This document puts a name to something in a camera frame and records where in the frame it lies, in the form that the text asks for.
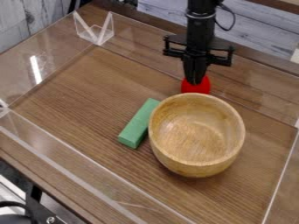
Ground red plush strawberry toy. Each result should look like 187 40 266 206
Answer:
182 76 211 95

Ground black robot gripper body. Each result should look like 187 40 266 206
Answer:
163 34 235 67

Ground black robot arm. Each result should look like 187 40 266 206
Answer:
163 0 236 85

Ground clear acrylic tray walls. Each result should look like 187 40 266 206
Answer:
0 6 299 224

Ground black table leg bracket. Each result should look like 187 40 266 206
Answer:
25 185 80 224

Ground green rectangular block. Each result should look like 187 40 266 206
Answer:
117 98 160 149

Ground black cable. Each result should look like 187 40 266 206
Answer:
0 200 36 224

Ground light wooden bowl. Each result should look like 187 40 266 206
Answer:
148 93 246 178

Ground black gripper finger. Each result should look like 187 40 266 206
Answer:
196 57 210 83
183 54 198 85

